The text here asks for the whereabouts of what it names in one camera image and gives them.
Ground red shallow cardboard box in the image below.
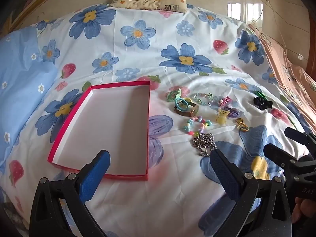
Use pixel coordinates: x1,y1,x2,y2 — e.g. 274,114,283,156
47,81,151,181

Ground purple hair tie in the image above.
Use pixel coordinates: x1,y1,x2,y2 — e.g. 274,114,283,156
223,106,241,118

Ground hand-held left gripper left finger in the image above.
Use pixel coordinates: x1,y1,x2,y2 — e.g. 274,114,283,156
29,149,111,237

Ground floral printed bedsheet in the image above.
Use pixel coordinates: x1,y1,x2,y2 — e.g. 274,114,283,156
0,2,316,237

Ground brown band bracelet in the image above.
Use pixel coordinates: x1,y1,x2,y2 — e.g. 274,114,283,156
174,102,200,117

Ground blue daisy print pillow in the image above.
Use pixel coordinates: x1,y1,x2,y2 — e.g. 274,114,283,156
0,26,58,166

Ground teal hair tie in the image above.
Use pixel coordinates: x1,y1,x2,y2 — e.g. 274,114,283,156
175,98,188,111

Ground light green hair tie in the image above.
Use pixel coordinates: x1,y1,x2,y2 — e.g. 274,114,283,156
166,87,183,102

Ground crystal bead bracelet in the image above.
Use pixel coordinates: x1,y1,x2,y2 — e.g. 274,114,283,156
193,92,214,107

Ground person's right hand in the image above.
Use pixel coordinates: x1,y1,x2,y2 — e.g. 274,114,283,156
292,197,316,224

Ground black scrunchie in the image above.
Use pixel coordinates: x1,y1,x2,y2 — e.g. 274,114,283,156
253,97,273,110

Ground colourful chunky bead bracelet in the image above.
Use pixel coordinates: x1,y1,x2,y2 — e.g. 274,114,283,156
182,117,213,136

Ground pink hair clip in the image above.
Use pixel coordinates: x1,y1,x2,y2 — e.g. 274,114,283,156
212,96,232,108

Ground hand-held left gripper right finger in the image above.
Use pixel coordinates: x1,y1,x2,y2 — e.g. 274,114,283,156
209,149,293,237

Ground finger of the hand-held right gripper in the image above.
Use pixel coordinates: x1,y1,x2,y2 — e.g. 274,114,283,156
264,143,300,176
284,127,316,151

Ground yellow rabbit charm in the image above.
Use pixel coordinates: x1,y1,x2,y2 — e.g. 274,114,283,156
216,107,231,124

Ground silver chain necklace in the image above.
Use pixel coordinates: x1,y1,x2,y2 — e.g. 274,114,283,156
193,133,218,156

